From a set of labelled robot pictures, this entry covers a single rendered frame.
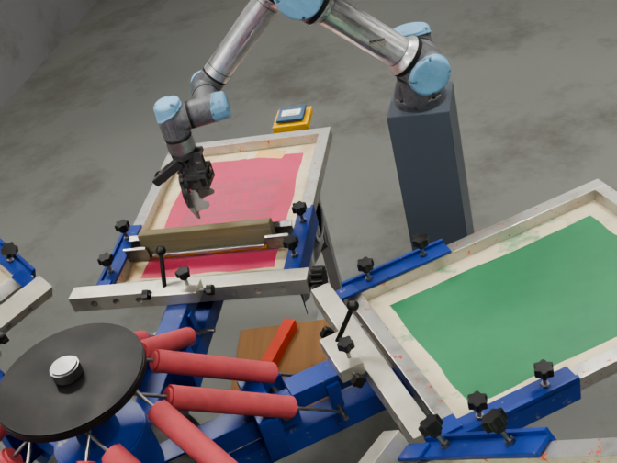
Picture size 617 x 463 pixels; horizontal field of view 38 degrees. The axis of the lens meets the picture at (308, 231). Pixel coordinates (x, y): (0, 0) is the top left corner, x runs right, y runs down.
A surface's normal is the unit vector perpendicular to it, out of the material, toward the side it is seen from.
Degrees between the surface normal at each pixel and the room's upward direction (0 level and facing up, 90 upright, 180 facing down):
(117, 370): 0
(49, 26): 90
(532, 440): 32
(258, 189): 0
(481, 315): 0
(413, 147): 90
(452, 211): 90
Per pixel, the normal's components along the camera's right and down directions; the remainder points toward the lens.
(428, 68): 0.27, 0.59
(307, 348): -0.22, -0.79
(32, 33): 0.96, -0.06
